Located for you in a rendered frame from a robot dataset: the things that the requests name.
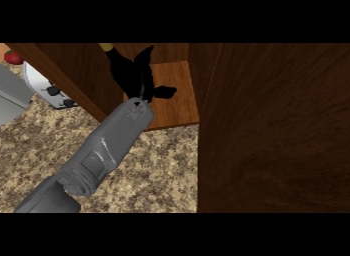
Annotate white appliance black knobs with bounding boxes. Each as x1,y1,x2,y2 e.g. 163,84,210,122
22,61,81,111

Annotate grey appliance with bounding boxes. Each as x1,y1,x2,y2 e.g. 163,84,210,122
0,53,36,128

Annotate dark brown cabinet door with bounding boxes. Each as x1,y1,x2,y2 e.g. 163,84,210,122
188,42,350,214

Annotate brown wooden cabinet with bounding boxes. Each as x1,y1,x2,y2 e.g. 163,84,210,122
5,42,201,132

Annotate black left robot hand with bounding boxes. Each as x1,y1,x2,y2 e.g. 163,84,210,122
123,45,179,104

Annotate dark wine bottle yellow cap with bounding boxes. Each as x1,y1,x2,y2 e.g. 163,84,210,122
98,42,143,96

